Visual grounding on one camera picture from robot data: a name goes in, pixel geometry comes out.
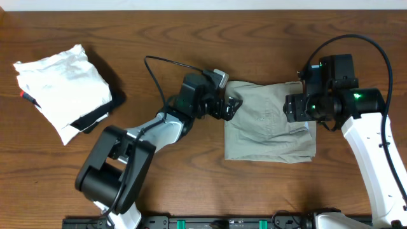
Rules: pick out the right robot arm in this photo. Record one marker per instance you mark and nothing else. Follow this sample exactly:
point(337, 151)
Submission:
point(331, 93)

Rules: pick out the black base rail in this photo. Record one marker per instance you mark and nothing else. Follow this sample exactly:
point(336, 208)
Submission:
point(281, 219)

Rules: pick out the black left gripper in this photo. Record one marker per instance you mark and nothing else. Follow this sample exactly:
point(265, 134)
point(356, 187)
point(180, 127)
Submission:
point(227, 112)

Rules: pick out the khaki shorts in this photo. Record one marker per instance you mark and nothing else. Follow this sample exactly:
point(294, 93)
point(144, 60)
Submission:
point(259, 131)

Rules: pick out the folded black garment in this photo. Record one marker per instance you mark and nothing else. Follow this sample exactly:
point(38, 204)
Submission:
point(95, 115)

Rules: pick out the folded white shirt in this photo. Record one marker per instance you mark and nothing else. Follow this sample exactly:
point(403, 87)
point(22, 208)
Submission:
point(71, 66)

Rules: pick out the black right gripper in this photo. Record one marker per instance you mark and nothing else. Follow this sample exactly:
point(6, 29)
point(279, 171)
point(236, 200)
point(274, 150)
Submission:
point(294, 107)

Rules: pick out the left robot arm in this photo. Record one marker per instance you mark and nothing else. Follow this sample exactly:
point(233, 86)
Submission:
point(113, 173)

